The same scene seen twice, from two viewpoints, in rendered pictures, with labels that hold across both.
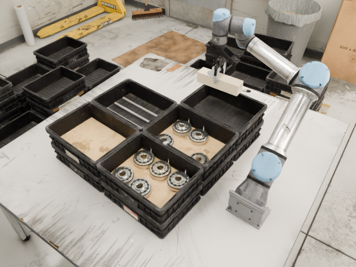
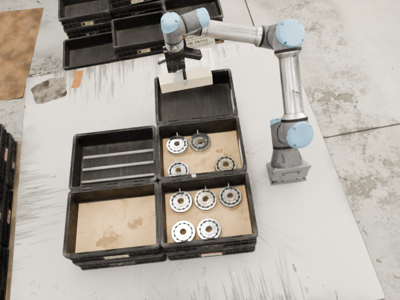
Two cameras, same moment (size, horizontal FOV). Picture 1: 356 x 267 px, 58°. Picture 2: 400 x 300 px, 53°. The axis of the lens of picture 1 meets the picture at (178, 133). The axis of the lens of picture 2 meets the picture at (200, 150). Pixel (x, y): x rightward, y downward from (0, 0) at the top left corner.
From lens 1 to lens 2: 0.83 m
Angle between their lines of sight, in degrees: 28
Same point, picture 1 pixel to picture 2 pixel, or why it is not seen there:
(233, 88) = (208, 78)
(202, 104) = (164, 105)
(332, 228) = not seen: hidden behind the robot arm
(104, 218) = (193, 278)
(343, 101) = not seen: outside the picture
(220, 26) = (177, 34)
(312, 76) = (293, 36)
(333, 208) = not seen: hidden behind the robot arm
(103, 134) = (113, 211)
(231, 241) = (299, 206)
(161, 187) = (221, 213)
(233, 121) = (209, 102)
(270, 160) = (302, 128)
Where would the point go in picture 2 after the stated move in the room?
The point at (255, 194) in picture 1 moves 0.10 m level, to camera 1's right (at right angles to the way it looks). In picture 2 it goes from (294, 158) to (308, 145)
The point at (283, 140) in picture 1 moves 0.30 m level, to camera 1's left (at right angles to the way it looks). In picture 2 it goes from (299, 105) to (252, 149)
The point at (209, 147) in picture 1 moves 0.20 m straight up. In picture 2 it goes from (217, 144) to (215, 121)
